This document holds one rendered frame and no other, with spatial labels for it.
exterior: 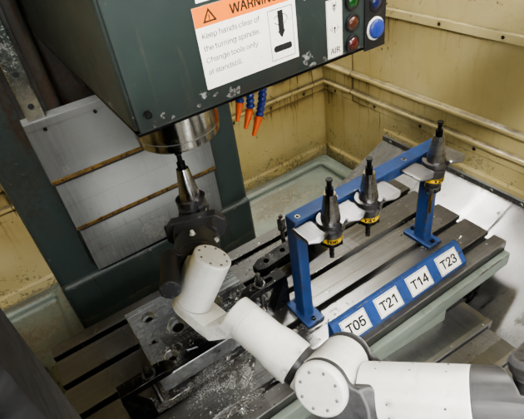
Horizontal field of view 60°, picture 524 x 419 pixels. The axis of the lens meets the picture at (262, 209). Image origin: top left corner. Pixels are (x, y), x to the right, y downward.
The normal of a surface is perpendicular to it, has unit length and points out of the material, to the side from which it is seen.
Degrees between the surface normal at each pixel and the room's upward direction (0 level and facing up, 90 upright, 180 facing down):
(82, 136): 90
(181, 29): 90
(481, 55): 90
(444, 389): 24
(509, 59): 90
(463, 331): 7
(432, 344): 7
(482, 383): 17
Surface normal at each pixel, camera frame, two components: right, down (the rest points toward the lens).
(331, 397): -0.47, 0.11
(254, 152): 0.54, 0.46
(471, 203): -0.45, -0.54
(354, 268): -0.13, -0.78
